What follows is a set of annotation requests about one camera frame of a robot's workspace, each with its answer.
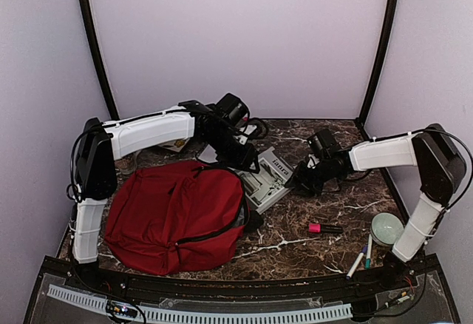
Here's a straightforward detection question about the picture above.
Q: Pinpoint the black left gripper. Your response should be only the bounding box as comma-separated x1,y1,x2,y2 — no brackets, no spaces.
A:
204,127,260,174

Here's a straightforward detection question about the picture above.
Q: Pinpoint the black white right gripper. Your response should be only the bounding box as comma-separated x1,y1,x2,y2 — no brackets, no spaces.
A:
285,158,340,198

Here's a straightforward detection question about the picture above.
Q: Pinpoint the grey ianra magazine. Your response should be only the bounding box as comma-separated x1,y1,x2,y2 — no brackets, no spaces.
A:
236,146,293,214

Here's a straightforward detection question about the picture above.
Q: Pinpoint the red student backpack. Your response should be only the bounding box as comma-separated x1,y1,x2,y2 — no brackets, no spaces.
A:
104,161,263,275

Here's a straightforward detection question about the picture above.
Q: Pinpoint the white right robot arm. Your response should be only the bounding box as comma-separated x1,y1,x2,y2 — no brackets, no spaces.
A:
285,123,472,263

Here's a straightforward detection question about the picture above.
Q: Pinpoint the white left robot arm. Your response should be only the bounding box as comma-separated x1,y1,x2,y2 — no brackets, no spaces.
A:
67,93,269,291

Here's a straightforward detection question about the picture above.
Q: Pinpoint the pink black highlighter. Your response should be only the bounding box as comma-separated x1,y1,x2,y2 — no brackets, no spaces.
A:
308,223,344,234

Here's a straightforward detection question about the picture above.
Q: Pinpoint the square floral ceramic plate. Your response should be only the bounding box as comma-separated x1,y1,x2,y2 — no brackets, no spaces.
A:
158,139,189,152

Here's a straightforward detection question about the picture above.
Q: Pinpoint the round glass jar lid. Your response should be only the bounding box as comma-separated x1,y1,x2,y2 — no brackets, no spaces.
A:
370,212,404,247

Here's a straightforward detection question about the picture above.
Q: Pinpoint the white blue marker pen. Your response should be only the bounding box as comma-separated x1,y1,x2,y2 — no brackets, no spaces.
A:
346,252,364,280

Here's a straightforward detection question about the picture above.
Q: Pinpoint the white teal marker pen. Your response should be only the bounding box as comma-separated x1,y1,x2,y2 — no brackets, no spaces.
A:
364,234,373,269

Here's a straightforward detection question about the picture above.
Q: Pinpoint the white mug with coral print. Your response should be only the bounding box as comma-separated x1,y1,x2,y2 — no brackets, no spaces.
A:
115,150,141,175

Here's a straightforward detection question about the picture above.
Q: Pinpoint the black front frame rail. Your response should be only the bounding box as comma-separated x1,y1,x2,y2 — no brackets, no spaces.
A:
24,254,460,323

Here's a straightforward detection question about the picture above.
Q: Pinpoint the grey slotted cable duct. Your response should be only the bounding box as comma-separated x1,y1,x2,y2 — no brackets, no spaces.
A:
47,285,353,323

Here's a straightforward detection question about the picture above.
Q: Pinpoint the black right frame post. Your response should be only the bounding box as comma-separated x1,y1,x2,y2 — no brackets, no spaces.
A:
355,0,398,127

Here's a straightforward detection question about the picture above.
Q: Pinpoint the black frame post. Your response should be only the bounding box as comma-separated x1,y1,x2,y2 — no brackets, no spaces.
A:
78,0,119,120
355,0,398,127

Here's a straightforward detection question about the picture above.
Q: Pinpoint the black left frame post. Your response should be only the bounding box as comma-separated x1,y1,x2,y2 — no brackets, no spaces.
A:
78,0,119,120

